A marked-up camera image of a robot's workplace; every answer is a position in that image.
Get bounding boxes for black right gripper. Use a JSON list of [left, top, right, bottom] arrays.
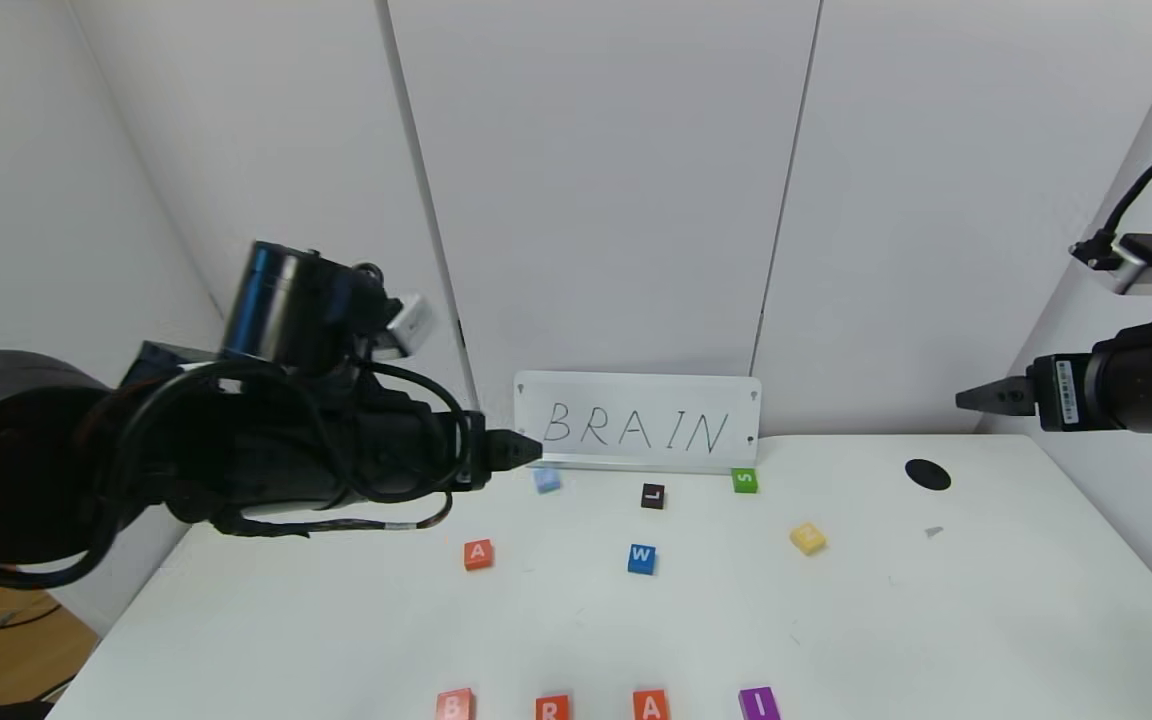
[[955, 348, 1152, 435]]

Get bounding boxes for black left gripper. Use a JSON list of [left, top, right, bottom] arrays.
[[355, 386, 544, 497]]

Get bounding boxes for white sign holder board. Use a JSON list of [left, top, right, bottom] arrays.
[[514, 372, 762, 467]]

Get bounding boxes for aluminium sign holder rail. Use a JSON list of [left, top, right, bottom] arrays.
[[523, 455, 752, 477]]

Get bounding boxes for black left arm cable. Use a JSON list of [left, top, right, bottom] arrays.
[[214, 488, 456, 540]]

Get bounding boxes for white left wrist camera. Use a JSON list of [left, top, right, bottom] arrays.
[[374, 293, 436, 362]]

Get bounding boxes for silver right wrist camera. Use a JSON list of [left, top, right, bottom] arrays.
[[1068, 233, 1152, 297]]

